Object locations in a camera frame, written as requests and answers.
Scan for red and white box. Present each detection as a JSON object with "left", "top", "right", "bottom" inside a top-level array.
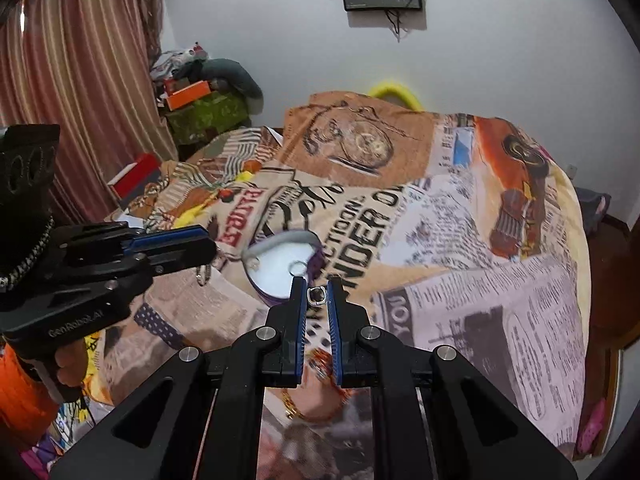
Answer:
[{"left": 107, "top": 154, "right": 163, "bottom": 201}]

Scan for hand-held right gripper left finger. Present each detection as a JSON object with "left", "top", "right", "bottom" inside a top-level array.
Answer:
[{"left": 47, "top": 276, "right": 308, "bottom": 480}]

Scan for striped pink curtain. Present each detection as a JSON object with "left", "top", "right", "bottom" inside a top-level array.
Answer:
[{"left": 0, "top": 0, "right": 181, "bottom": 226}]

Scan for gold chain bracelet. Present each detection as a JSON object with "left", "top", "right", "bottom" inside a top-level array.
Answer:
[{"left": 281, "top": 388, "right": 321, "bottom": 421}]

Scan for green patterned bag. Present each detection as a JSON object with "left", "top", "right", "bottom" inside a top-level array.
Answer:
[{"left": 166, "top": 91, "right": 251, "bottom": 145}]

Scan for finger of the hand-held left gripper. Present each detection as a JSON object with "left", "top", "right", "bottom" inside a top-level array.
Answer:
[
  {"left": 145, "top": 237, "right": 219, "bottom": 277},
  {"left": 122, "top": 225, "right": 210, "bottom": 257}
]

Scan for wooden bed frame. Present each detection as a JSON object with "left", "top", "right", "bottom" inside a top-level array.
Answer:
[{"left": 570, "top": 215, "right": 632, "bottom": 461}]

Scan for dark grey cloth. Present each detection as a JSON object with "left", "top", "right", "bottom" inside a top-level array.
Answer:
[{"left": 575, "top": 186, "right": 613, "bottom": 237}]

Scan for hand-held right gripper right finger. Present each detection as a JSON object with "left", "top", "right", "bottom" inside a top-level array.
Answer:
[{"left": 326, "top": 276, "right": 579, "bottom": 480}]

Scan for heart-shaped purple jewelry box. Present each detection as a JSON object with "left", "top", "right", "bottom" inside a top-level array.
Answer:
[{"left": 242, "top": 229, "right": 322, "bottom": 307}]

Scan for orange beaded bracelet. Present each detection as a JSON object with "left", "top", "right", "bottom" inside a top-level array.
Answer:
[{"left": 305, "top": 349, "right": 351, "bottom": 418}]

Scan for person's left hand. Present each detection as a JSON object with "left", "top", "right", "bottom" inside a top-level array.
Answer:
[{"left": 54, "top": 341, "right": 92, "bottom": 404}]

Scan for newspaper printed blanket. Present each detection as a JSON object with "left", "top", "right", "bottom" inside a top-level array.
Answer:
[{"left": 82, "top": 91, "right": 592, "bottom": 480}]

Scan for person's left forearm orange sleeve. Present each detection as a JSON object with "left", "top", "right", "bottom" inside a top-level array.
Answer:
[{"left": 0, "top": 342, "right": 62, "bottom": 458}]

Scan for grey plush cloth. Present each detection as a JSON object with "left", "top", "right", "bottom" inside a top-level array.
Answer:
[{"left": 202, "top": 58, "right": 264, "bottom": 102}]

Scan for orange box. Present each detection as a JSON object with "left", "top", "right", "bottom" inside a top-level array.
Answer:
[{"left": 165, "top": 80, "right": 211, "bottom": 112}]

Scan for pink slipper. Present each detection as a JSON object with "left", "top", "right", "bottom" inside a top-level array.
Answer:
[{"left": 576, "top": 399, "right": 607, "bottom": 457}]

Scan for black screen cables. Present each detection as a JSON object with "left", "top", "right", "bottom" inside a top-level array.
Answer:
[{"left": 322, "top": 0, "right": 427, "bottom": 42}]

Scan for yellow hoop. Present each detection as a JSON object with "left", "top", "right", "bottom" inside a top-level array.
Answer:
[{"left": 369, "top": 79, "right": 422, "bottom": 110}]

